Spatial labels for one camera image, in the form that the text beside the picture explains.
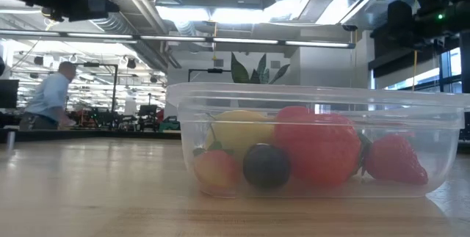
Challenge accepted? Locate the green snake plant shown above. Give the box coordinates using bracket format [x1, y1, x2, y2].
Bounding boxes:
[230, 51, 291, 84]

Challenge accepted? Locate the black bent clamp bar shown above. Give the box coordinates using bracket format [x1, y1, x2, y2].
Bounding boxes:
[187, 68, 232, 82]

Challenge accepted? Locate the hanging yellow cord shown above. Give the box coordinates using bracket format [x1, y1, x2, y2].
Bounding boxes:
[412, 48, 419, 90]

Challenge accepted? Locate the yellow plastic lemon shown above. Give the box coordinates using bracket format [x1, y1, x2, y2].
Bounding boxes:
[204, 109, 276, 163]

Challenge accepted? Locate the large red plastic strawberry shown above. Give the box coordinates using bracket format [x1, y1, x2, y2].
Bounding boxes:
[273, 113, 364, 187]

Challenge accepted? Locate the clear plastic tupperware container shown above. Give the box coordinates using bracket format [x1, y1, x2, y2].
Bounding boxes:
[165, 81, 470, 198]

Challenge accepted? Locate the green machine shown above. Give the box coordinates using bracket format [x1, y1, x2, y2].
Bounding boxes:
[159, 116, 181, 132]

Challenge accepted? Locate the person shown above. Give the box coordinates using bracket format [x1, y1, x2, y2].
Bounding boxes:
[18, 60, 78, 131]

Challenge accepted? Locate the black vertical frame post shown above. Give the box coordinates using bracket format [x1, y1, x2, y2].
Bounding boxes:
[458, 31, 470, 94]

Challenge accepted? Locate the black monitor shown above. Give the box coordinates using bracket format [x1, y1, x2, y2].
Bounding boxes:
[0, 79, 19, 109]

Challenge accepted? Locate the black table frame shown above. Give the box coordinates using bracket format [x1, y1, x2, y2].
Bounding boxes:
[0, 128, 183, 142]

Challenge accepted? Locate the long ceiling light bar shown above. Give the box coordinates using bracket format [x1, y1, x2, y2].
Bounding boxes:
[0, 29, 356, 50]

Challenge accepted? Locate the dark plastic cherry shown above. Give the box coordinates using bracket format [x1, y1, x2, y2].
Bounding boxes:
[242, 143, 292, 189]

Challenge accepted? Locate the black tall stand frame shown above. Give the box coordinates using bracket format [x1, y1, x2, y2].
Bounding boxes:
[75, 62, 119, 126]

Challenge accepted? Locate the small red plastic strawberry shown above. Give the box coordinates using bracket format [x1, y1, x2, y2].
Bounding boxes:
[358, 133, 430, 186]

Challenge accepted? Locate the small red-orange stemmed fruit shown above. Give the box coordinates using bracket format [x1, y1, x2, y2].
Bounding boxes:
[192, 123, 242, 197]

